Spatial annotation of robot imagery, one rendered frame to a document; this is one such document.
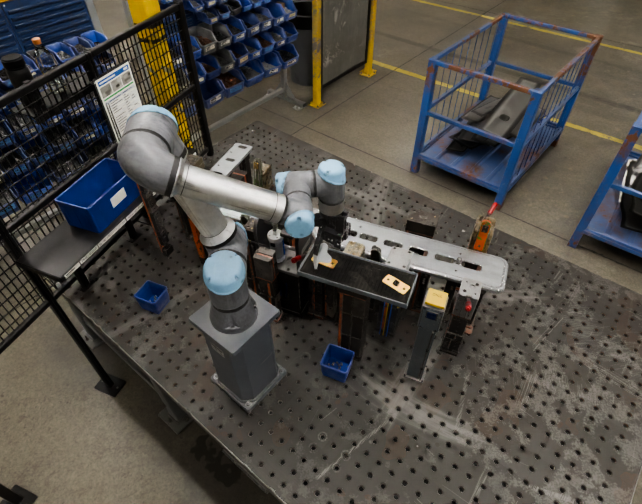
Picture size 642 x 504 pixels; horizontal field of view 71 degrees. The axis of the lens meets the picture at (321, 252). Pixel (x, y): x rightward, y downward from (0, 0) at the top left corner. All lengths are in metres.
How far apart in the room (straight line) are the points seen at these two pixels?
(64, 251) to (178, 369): 0.63
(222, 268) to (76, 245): 0.83
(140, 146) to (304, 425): 1.09
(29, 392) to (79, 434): 0.42
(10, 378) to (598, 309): 2.99
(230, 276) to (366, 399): 0.75
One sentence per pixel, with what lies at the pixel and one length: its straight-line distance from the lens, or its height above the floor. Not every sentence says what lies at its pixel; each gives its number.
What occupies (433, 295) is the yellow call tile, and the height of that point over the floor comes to 1.16.
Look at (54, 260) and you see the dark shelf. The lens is 1.96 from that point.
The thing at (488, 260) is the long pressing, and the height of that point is 1.00.
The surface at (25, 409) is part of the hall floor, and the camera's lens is 2.94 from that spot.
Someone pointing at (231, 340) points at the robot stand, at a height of 1.10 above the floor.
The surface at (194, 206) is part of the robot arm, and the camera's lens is 1.28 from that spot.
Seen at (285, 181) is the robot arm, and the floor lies 1.52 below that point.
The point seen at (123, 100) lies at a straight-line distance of 2.25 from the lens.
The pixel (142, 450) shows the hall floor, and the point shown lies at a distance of 2.57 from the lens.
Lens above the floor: 2.26
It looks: 46 degrees down
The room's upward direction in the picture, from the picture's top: straight up
